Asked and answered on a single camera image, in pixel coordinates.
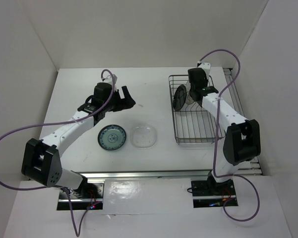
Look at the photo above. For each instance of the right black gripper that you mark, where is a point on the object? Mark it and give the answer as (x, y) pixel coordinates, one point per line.
(206, 79)

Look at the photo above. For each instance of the clear textured square plate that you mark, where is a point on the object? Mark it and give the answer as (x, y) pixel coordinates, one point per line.
(144, 136)

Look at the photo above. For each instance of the black round plate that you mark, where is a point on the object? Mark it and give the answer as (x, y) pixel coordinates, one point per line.
(179, 98)

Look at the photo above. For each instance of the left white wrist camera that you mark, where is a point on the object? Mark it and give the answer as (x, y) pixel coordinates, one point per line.
(110, 79)

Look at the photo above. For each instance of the grey wire dish rack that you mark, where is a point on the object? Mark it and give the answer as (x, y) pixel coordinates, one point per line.
(192, 124)

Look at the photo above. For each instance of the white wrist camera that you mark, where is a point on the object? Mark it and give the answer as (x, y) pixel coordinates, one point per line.
(110, 79)
(206, 66)

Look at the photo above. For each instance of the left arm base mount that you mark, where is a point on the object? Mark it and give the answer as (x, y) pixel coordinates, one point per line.
(92, 197)

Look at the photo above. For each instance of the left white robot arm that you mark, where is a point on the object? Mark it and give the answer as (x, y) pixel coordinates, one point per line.
(42, 157)

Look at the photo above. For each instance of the blue white patterned plate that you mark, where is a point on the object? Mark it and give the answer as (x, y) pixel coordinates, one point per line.
(112, 137)

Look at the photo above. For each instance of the aluminium rail front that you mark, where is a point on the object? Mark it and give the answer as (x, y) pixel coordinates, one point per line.
(145, 174)

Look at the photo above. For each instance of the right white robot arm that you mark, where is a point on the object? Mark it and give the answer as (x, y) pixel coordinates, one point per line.
(237, 139)

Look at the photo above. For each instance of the smoky clear square plate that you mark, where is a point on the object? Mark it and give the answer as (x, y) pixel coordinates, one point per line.
(189, 95)

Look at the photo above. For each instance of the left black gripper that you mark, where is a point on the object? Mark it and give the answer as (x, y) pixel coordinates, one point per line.
(129, 101)

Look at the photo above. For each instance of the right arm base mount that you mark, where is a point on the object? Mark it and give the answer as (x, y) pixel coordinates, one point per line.
(208, 193)

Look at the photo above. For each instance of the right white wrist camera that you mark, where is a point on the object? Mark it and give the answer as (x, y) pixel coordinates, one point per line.
(206, 66)

